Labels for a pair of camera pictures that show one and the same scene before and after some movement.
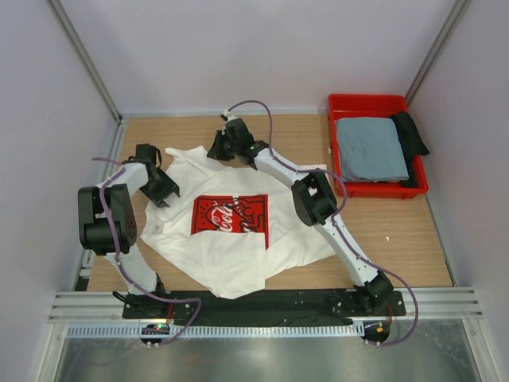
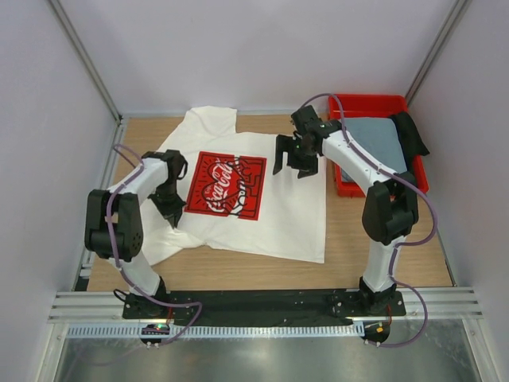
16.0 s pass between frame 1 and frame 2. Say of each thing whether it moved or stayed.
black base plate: stayed
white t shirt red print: moved
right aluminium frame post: stayed
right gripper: moved
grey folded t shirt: stayed
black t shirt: stayed
